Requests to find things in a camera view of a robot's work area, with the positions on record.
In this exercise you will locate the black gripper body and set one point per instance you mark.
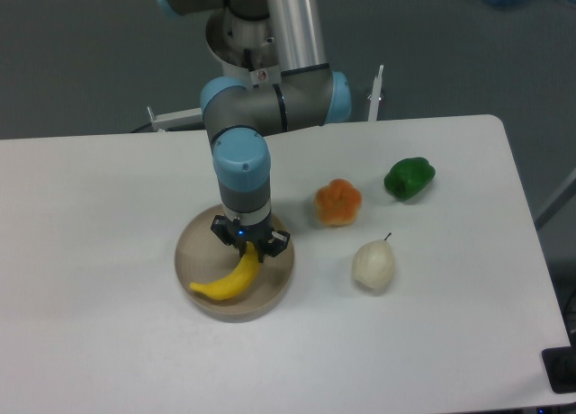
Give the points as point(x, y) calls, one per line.
point(226, 229)

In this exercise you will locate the green bell pepper toy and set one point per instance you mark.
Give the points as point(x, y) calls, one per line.
point(408, 177)

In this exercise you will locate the white pear toy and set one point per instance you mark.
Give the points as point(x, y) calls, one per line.
point(374, 266)

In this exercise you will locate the black device at table edge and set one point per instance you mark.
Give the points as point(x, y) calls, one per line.
point(559, 363)

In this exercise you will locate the orange pumpkin toy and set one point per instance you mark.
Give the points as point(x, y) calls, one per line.
point(338, 203)

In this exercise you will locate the white upright frame post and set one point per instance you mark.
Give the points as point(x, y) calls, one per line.
point(376, 97)

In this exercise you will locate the white metal frame bracket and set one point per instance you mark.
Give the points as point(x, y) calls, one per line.
point(185, 120)

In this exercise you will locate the beige round plate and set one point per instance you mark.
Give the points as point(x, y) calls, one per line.
point(200, 257)

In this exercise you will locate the yellow banana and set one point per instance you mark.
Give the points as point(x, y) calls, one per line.
point(234, 283)

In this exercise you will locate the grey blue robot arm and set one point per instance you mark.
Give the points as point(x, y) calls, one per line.
point(238, 119)

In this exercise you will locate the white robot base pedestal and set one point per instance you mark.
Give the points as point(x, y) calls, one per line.
point(245, 48)

